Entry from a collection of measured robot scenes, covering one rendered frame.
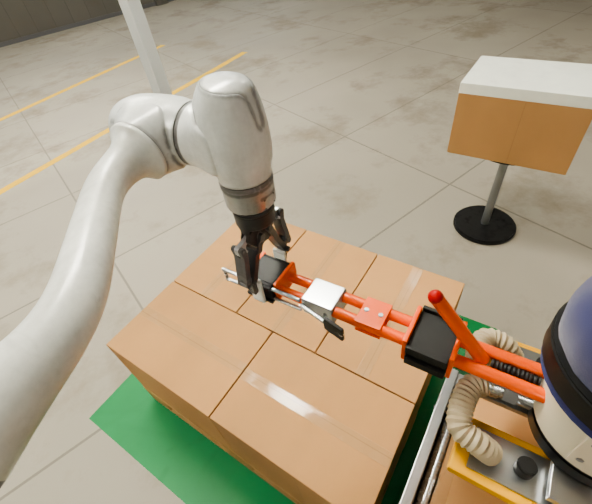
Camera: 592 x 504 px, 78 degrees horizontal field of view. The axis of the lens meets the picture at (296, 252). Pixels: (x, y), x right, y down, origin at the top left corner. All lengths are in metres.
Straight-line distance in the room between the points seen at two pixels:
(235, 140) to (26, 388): 0.36
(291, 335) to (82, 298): 1.17
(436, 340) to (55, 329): 0.54
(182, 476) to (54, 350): 1.64
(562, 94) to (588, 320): 1.75
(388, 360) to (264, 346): 0.48
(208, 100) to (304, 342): 1.14
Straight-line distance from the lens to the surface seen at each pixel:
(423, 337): 0.68
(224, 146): 0.54
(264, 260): 0.80
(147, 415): 2.20
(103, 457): 2.22
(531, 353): 0.86
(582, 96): 2.20
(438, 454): 1.36
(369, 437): 1.35
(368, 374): 1.44
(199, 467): 2.00
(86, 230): 0.50
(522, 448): 0.77
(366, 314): 0.70
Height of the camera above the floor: 1.83
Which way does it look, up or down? 45 degrees down
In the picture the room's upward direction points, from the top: 9 degrees counter-clockwise
